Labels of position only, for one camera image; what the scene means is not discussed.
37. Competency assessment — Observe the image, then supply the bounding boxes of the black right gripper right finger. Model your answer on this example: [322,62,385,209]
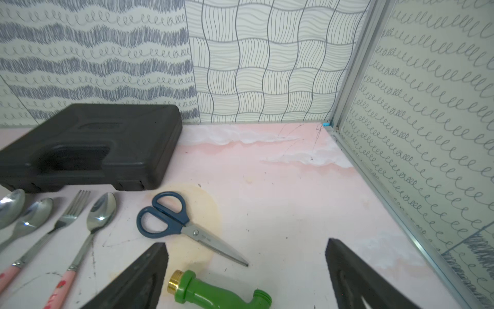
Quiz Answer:
[325,238,419,309]

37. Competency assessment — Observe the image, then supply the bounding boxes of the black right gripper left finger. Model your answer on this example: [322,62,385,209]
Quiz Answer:
[83,242,169,309]

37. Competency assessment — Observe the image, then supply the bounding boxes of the pink strawberry handle fork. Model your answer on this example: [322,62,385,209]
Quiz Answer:
[1,190,91,293]

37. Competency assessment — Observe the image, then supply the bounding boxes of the cow pattern handle spoon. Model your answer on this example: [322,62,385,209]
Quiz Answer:
[0,189,26,229]

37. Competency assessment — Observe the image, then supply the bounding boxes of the black plastic tool case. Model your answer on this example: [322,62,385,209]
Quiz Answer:
[1,104,183,193]

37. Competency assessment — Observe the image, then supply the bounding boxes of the green garden hose nozzle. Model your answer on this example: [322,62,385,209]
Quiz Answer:
[167,270,272,308]

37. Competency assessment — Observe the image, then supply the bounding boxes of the blue handled scissors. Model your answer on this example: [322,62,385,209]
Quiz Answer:
[136,191,249,267]

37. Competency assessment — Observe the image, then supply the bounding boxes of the pink strawberry handle spoon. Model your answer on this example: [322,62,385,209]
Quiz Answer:
[44,193,117,309]

